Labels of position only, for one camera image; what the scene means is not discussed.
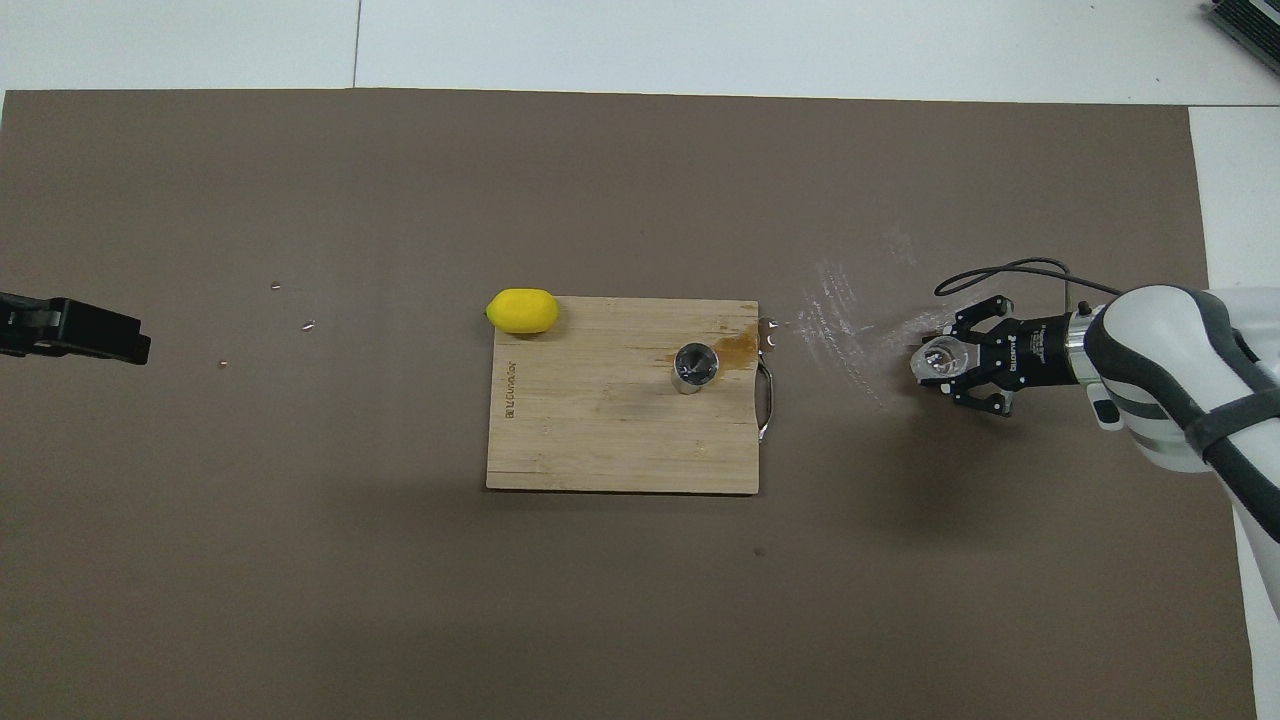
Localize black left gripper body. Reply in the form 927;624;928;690
0;291;52;359

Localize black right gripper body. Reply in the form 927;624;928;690
974;314;1084;392

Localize small clear glass cup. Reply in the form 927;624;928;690
915;337;966;389

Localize steel double jigger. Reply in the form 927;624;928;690
671;341;721;397

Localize bamboo cutting board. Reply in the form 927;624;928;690
486;296;761;496

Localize brown table mat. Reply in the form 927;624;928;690
0;88;1259;720

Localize grey ribbed device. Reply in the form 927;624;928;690
1205;0;1280;51

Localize yellow lemon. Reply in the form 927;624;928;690
486;288;560;335

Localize metal cutting board handle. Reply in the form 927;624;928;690
757;318;781;441

